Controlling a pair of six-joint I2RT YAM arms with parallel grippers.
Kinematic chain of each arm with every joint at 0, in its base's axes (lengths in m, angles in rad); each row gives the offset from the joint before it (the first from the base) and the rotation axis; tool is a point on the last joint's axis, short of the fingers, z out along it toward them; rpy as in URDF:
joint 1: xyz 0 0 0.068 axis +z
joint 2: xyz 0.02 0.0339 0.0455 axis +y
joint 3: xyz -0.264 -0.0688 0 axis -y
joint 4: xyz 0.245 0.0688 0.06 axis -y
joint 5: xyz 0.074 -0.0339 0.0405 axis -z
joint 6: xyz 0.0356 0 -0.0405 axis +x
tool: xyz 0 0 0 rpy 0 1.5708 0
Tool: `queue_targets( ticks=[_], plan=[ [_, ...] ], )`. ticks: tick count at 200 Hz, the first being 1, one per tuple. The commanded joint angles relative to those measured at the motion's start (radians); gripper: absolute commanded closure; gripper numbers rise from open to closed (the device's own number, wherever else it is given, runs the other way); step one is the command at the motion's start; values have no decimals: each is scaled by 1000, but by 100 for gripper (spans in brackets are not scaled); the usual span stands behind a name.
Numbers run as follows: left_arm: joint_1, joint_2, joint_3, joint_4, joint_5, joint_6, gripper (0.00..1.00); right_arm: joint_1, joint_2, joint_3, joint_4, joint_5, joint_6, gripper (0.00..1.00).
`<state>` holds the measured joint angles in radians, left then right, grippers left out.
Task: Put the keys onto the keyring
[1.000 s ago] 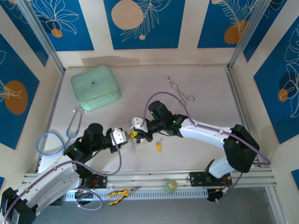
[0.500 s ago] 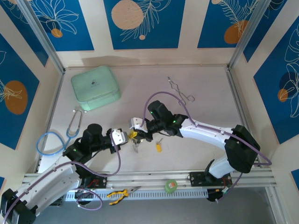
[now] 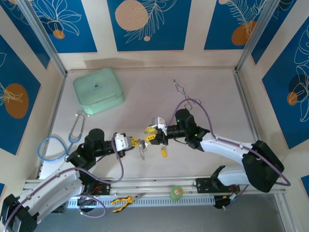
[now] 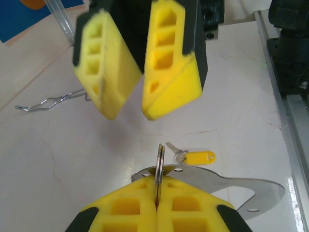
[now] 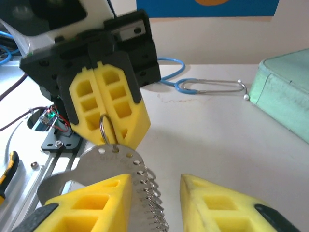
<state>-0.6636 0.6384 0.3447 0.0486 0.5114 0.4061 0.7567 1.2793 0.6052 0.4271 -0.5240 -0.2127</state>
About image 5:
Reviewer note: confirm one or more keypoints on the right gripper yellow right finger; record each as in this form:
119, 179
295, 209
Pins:
217, 207

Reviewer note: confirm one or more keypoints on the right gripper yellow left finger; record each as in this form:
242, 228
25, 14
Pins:
91, 207

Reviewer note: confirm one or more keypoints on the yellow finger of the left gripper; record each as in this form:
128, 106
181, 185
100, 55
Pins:
74, 89
135, 120

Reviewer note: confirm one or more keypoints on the silver split keyring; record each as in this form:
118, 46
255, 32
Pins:
101, 128

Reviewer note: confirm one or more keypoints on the blue stethoscope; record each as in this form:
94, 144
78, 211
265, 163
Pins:
183, 90

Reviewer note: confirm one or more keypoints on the blue panel large orange oval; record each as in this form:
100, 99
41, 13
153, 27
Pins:
169, 9

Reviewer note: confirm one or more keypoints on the yellow black pliers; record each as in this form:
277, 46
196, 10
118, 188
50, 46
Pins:
10, 166

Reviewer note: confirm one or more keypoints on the mint green zip case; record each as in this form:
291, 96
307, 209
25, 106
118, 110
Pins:
285, 91

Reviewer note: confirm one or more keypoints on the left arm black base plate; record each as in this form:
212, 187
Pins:
70, 142

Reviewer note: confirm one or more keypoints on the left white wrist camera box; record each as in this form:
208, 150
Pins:
36, 41

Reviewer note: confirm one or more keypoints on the aluminium front rail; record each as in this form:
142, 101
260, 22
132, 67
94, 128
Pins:
29, 188

